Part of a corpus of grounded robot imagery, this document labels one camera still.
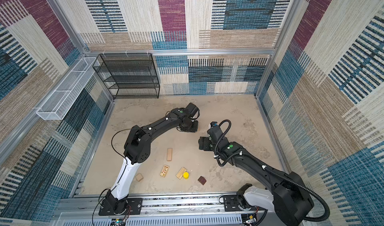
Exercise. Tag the plain wood block centre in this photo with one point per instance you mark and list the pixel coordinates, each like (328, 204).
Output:
(169, 154)

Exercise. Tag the dark brown square block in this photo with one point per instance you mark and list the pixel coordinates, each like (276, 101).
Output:
(202, 180)

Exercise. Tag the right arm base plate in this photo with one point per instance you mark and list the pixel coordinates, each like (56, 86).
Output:
(231, 204)

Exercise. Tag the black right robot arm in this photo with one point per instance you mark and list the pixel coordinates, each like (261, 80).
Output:
(291, 203)

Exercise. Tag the white wire mesh basket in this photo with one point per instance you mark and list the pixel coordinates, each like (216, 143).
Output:
(60, 101)

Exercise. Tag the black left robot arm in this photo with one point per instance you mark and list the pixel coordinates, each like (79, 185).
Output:
(138, 148)

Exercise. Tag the light wood block near cylinder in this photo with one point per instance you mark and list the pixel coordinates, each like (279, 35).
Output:
(181, 172)

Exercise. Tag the black wire shelf rack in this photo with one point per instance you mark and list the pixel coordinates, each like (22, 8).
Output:
(128, 75)

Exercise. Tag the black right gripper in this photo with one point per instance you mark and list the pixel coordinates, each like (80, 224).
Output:
(204, 141)

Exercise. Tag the small square wood block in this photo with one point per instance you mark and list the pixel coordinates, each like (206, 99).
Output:
(139, 177)

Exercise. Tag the yellow cylinder block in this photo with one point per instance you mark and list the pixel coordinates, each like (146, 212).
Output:
(186, 175)

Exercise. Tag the aluminium front rail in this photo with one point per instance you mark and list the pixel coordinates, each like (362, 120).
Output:
(205, 209)

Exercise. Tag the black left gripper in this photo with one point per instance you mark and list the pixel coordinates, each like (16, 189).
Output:
(195, 129)

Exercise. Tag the patterned wood block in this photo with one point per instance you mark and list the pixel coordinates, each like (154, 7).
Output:
(164, 171)

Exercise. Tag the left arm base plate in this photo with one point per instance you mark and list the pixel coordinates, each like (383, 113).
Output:
(132, 206)

